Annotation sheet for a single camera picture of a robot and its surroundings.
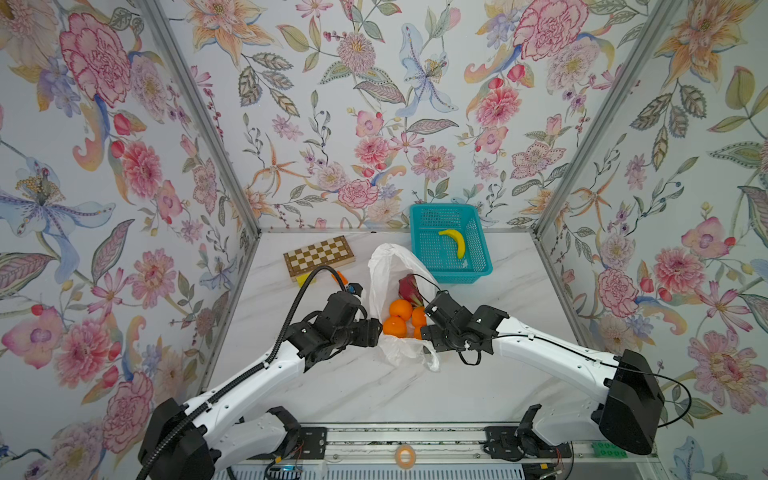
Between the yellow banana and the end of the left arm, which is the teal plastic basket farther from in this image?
the end of the left arm

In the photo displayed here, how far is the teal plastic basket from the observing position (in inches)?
44.2

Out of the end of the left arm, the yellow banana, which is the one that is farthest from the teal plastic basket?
the end of the left arm

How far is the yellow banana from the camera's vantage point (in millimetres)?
1137
